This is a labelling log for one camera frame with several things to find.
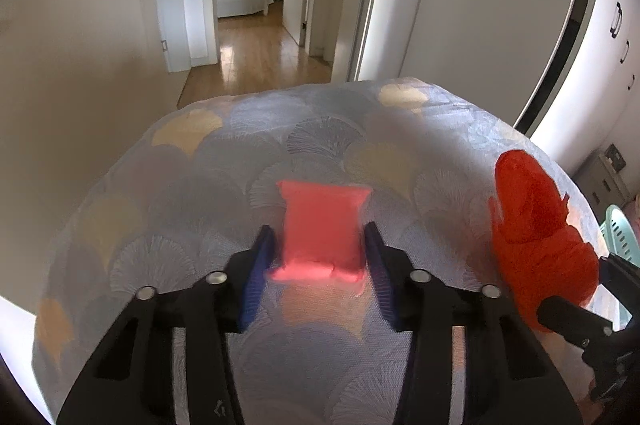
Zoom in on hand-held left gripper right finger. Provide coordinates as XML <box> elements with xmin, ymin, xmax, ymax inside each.
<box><xmin>364</xmin><ymin>221</ymin><xmax>583</xmax><ymax>425</ymax></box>

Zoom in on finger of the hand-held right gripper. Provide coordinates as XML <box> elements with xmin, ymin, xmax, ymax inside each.
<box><xmin>597</xmin><ymin>255</ymin><xmax>640</xmax><ymax>298</ymax></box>
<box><xmin>536</xmin><ymin>296</ymin><xmax>615</xmax><ymax>348</ymax></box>

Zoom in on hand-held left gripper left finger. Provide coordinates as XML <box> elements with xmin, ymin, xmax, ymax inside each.
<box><xmin>56</xmin><ymin>225</ymin><xmax>276</xmax><ymax>425</ymax></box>

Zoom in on teal plastic basket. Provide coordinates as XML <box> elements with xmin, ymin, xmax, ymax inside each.
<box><xmin>600</xmin><ymin>203</ymin><xmax>640</xmax><ymax>267</ymax></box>

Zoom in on pink plastic packet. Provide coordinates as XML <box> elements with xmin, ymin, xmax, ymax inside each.
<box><xmin>267</xmin><ymin>180</ymin><xmax>372</xmax><ymax>284</ymax></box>

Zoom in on red plastic bag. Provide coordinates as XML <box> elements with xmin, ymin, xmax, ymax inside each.
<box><xmin>489</xmin><ymin>150</ymin><xmax>598</xmax><ymax>333</ymax></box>

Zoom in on beige nightstand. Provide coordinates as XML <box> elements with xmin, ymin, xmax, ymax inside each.
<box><xmin>574</xmin><ymin>144</ymin><xmax>631</xmax><ymax>212</ymax></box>

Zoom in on white wardrobe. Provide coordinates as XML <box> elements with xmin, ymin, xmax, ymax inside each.
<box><xmin>530</xmin><ymin>0</ymin><xmax>640</xmax><ymax>166</ymax></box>

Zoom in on dark picture frame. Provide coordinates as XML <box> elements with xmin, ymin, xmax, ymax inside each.
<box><xmin>605</xmin><ymin>144</ymin><xmax>628</xmax><ymax>170</ymax></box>

